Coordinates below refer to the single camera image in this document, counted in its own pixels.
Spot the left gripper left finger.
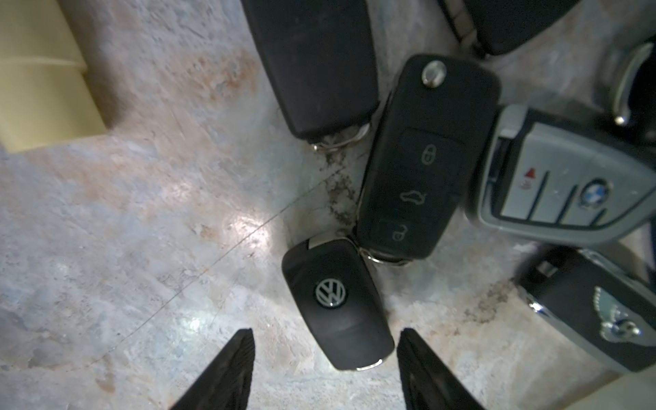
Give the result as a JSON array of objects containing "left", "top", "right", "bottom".
[{"left": 171, "top": 329, "right": 256, "bottom": 410}]

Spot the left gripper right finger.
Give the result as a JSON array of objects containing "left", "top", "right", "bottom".
[{"left": 396, "top": 328, "right": 484, "bottom": 410}]

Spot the black Bentley key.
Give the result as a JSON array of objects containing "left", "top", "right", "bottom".
[{"left": 514, "top": 246, "right": 655, "bottom": 372}]

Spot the white plastic storage box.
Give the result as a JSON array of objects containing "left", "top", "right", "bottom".
[{"left": 566, "top": 367, "right": 656, "bottom": 410}]

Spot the silver BMW key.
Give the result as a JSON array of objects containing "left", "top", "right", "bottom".
[{"left": 465, "top": 104, "right": 655, "bottom": 247}]

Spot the black flip key centre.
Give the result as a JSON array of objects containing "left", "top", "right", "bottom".
[{"left": 355, "top": 54, "right": 502, "bottom": 265}]

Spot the black VW key large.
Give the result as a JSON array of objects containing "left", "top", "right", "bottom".
[{"left": 242, "top": 0, "right": 379, "bottom": 152}]

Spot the black VW key top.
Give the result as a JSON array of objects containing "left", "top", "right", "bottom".
[{"left": 437, "top": 0, "right": 578, "bottom": 59}]

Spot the yellow plastic cylinder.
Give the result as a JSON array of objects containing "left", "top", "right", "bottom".
[{"left": 1, "top": 1, "right": 107, "bottom": 153}]

